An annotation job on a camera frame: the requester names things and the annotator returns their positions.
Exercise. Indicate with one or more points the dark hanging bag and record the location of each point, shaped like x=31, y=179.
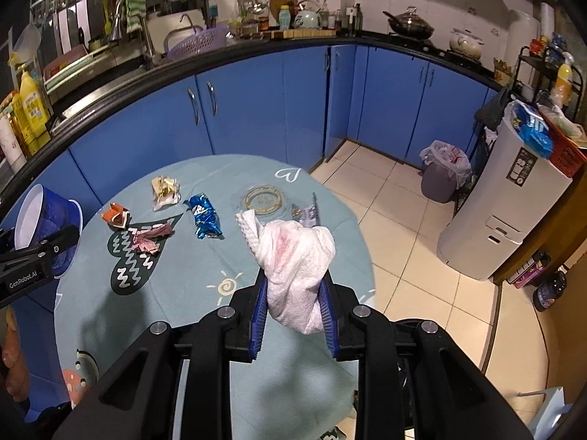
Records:
x=493, y=110

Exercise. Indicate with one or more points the dark glass jar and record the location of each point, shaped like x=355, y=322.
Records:
x=550, y=291

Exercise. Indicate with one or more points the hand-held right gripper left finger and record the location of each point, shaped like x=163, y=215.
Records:
x=257, y=321

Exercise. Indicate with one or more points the orange brown paper piece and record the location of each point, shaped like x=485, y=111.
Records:
x=115, y=216

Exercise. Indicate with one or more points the paper towel roll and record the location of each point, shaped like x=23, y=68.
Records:
x=548, y=20

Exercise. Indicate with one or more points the light blue plastic chair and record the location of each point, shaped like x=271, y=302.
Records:
x=550, y=410

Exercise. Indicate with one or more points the yellow spray bottle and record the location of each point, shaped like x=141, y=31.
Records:
x=564, y=78

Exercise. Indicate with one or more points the yellow oil bottle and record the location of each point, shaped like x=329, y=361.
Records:
x=18, y=123

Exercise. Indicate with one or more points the chequered wooden cutting board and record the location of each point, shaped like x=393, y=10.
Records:
x=302, y=33

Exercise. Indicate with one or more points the white cloth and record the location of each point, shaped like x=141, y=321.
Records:
x=298, y=261

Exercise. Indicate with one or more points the glass ashtray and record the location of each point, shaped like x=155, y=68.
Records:
x=264, y=199

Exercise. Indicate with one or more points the grey bin with white bag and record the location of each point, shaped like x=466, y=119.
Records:
x=442, y=174

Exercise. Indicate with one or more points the yellow dish soap bottle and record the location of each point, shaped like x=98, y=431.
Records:
x=32, y=101

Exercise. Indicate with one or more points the person's left hand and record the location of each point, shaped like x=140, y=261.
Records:
x=13, y=362

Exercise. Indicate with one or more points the purple spray cans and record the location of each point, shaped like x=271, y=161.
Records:
x=529, y=272

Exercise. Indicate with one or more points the tall white appliance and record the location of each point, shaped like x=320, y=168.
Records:
x=500, y=201

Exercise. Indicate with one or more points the wok with glass lid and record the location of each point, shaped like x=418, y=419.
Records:
x=410, y=25

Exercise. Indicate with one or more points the mint green kettle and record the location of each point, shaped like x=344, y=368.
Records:
x=308, y=16

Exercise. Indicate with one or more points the blue foil wrapper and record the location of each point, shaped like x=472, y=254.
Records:
x=204, y=215

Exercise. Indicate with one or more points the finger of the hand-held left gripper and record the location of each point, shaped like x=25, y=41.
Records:
x=55, y=246
x=7, y=240

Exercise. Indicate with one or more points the dark sauce bottle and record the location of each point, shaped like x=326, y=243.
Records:
x=357, y=18

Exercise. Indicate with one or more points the blue base cabinets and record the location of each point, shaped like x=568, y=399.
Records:
x=275, y=101

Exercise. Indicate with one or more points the round table with blue tablecloth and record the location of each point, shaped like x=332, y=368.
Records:
x=183, y=279

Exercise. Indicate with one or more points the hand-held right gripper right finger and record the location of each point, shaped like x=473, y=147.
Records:
x=329, y=321

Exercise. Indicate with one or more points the black metal rack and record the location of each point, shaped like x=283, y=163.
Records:
x=523, y=62

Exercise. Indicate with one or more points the pink paper scraps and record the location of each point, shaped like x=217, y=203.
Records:
x=149, y=237

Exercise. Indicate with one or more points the teal jar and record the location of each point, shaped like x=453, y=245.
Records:
x=284, y=17

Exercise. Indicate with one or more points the blue snack packet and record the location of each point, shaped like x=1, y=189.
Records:
x=532, y=128

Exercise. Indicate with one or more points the stack of white cups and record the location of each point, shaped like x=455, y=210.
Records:
x=11, y=142

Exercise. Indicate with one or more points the white ceramic pot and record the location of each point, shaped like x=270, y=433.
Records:
x=465, y=41

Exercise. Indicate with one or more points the white cylinder canister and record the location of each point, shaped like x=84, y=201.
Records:
x=523, y=32

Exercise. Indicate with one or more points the red plastic basket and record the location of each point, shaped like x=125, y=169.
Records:
x=566, y=153

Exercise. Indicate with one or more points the chrome kitchen faucet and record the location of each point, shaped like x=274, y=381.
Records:
x=117, y=18

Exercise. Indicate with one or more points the purple plastic basket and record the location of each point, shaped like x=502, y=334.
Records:
x=197, y=41

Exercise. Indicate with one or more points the green striped cloth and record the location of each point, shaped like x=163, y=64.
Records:
x=135, y=9

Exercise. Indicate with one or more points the white plastic bag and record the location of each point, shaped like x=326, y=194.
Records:
x=562, y=119

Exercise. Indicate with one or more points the yellow white wrapper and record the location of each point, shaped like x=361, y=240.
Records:
x=164, y=191

